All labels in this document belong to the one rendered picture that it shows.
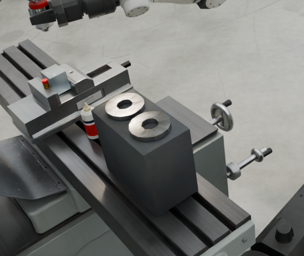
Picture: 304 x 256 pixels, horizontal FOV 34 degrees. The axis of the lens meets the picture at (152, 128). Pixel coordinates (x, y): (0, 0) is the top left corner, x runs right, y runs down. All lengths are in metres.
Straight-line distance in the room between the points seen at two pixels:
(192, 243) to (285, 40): 2.55
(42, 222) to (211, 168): 0.60
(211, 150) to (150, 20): 2.40
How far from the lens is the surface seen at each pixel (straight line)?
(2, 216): 1.56
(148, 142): 1.03
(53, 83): 1.42
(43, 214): 1.41
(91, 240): 1.55
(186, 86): 3.12
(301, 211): 1.54
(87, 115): 1.33
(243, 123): 2.78
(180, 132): 1.04
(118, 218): 1.15
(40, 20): 1.28
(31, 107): 1.45
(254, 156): 1.85
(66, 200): 1.42
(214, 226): 1.10
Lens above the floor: 1.74
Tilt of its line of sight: 38 degrees down
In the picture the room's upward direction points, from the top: 11 degrees counter-clockwise
